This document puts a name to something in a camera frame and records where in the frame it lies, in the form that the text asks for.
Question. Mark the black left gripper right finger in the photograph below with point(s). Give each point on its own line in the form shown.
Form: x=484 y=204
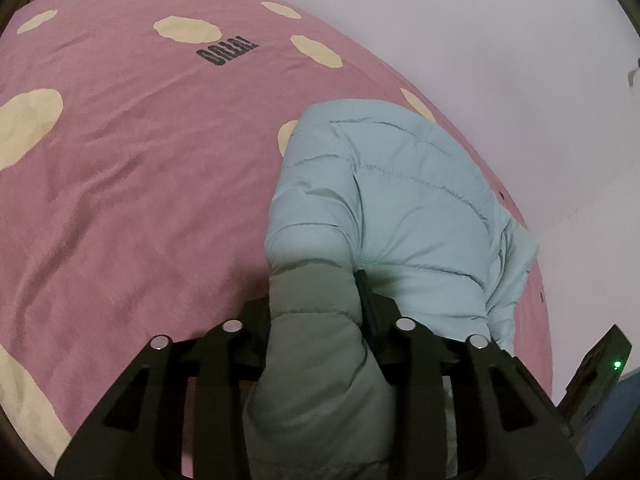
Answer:
x=506 y=426

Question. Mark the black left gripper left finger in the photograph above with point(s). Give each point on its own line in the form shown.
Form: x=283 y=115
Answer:
x=136 y=430

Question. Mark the light blue puffer jacket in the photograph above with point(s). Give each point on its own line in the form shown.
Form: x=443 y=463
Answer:
x=370 y=186

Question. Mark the pink polka dot bed sheet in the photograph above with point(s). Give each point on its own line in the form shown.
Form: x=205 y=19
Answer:
x=140 y=144

